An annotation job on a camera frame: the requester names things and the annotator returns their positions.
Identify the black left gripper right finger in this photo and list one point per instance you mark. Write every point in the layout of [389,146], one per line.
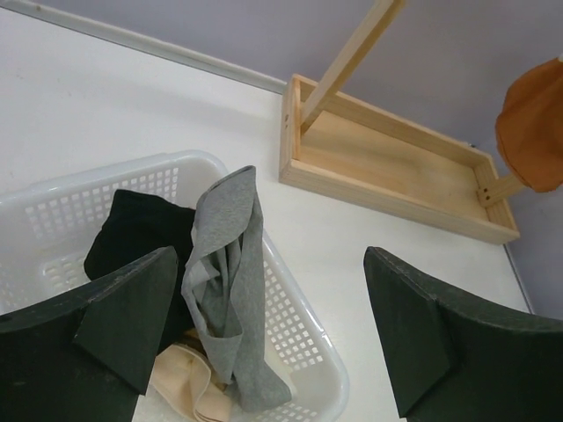
[454,356]

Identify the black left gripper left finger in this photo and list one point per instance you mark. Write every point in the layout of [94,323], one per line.
[87,354]

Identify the beige striped underwear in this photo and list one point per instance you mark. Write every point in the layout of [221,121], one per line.
[183,376]

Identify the black underwear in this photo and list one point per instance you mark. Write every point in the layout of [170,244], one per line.
[138,224]

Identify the grey underwear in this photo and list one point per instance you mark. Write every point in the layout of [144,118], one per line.
[224,289]

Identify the orange underwear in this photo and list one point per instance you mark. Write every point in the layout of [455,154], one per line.
[529,127]

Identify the clear plastic basket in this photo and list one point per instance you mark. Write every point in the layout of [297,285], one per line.
[48,228]

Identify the wooden hanger stand frame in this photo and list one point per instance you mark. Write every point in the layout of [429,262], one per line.
[344,148]

